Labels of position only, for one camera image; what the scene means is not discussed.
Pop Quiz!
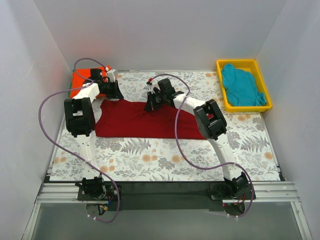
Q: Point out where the teal t-shirt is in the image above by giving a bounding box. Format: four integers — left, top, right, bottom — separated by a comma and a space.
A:
221, 63, 267, 107

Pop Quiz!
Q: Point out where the purple cable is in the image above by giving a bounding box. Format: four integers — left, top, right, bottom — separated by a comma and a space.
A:
39, 57, 121, 223
148, 73, 256, 218

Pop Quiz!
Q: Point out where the folded orange t-shirt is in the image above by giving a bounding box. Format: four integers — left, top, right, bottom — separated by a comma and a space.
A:
69, 65, 112, 98

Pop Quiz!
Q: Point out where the floral patterned table mat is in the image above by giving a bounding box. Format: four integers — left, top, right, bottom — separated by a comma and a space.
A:
48, 72, 280, 182

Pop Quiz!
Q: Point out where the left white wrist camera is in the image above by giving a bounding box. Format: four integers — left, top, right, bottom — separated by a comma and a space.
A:
107, 69, 118, 82

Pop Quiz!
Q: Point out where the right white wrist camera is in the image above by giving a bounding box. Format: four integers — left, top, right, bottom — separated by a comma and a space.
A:
146, 78, 160, 94

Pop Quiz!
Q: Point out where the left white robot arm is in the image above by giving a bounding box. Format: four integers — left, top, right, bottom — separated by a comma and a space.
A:
64, 66, 124, 179

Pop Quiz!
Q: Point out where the dark red t-shirt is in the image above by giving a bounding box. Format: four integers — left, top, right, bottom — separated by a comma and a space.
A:
94, 98, 207, 141

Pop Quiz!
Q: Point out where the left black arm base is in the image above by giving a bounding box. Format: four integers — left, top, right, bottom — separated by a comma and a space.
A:
75, 177, 122, 201

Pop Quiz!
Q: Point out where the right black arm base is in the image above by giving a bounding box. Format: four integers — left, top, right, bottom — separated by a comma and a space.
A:
206, 172, 256, 200

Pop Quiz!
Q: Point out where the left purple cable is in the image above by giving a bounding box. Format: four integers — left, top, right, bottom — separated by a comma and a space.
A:
39, 57, 121, 223

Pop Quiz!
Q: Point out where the yellow plastic bin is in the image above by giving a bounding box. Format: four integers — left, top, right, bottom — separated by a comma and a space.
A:
216, 58, 273, 113

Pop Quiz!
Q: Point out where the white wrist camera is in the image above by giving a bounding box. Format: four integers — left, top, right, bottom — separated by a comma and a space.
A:
146, 78, 160, 94
107, 69, 118, 82

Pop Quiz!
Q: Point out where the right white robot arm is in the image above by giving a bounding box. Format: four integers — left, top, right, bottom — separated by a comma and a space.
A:
144, 78, 249, 199

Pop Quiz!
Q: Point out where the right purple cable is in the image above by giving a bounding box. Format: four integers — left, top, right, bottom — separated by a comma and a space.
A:
148, 73, 256, 218

